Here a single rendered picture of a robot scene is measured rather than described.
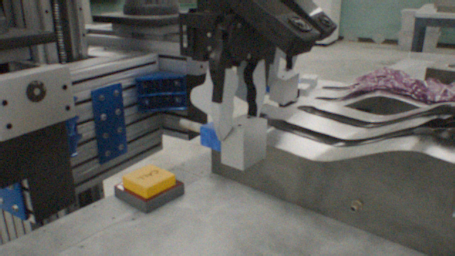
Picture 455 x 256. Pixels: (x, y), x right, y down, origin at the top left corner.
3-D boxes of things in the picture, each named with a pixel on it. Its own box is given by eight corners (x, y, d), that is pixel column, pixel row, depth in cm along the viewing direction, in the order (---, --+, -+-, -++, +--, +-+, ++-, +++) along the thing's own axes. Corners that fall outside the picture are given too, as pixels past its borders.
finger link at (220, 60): (226, 101, 49) (237, 30, 48) (237, 104, 48) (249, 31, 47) (200, 101, 46) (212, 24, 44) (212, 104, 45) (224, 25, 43)
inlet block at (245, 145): (170, 145, 57) (168, 109, 56) (194, 135, 61) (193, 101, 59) (243, 171, 49) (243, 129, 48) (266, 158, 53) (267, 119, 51)
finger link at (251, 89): (236, 110, 59) (227, 50, 54) (270, 119, 55) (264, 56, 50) (223, 120, 57) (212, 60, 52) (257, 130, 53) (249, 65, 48)
